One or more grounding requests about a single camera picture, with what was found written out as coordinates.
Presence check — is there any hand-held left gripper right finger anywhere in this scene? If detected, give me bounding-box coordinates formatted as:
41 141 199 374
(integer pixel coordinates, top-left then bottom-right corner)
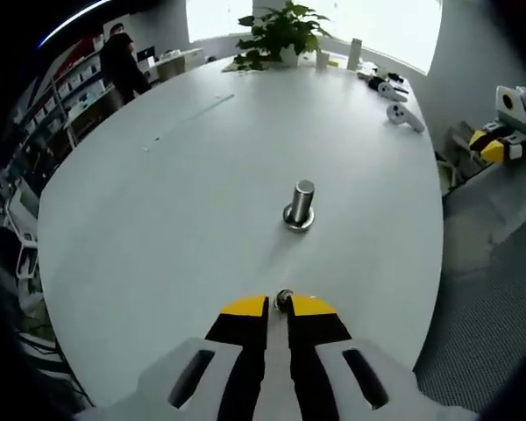
287 292 479 421

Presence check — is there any shelving with white bins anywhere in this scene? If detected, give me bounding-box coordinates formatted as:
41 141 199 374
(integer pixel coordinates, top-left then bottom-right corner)
0 32 115 176

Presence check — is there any large bright window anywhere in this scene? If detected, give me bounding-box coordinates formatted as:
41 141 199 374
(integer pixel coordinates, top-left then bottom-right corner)
328 0 443 75
186 0 254 44

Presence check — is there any grey mesh office chair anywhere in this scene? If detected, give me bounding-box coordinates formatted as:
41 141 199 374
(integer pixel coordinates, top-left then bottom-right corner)
414 166 526 411

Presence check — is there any curved ceiling light strip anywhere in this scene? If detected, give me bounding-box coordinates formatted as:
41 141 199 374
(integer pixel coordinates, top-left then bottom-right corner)
39 0 110 47

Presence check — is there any large potted green plant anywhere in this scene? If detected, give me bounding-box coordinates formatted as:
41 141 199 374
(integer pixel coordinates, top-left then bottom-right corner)
235 0 334 71

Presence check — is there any tall white bottle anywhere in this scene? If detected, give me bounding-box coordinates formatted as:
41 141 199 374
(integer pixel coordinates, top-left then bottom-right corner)
347 38 363 71

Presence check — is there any white background desk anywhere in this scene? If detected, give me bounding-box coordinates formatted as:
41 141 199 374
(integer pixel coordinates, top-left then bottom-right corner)
151 46 205 82

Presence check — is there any large threaded steel stud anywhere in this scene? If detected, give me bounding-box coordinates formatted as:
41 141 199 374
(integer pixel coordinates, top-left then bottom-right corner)
282 178 316 233

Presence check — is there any white game controller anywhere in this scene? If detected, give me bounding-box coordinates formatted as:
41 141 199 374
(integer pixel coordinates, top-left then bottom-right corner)
386 103 426 134
377 81 409 103

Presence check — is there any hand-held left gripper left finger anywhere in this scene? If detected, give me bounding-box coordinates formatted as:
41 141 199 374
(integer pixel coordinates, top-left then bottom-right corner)
76 294 271 421

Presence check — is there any white rack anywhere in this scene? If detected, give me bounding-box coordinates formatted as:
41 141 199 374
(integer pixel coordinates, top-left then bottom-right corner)
4 183 43 308

